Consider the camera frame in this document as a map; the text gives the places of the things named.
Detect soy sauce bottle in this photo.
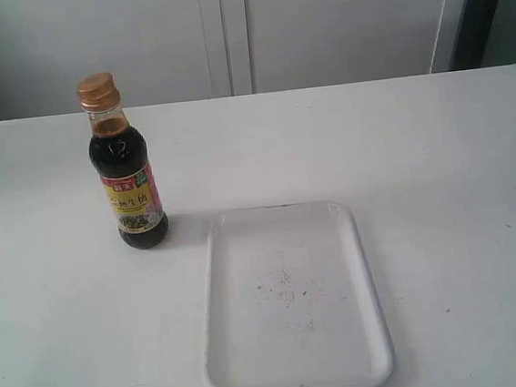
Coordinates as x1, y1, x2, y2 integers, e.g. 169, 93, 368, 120
87, 106, 169, 250

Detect gold flip bottle cap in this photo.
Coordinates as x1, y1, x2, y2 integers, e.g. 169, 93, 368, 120
76, 72, 121, 113

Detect white rectangular tray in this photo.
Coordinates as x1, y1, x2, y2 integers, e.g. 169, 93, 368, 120
203, 201, 394, 387

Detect white cabinet doors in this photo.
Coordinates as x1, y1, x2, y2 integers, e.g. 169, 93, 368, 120
0, 0, 466, 120

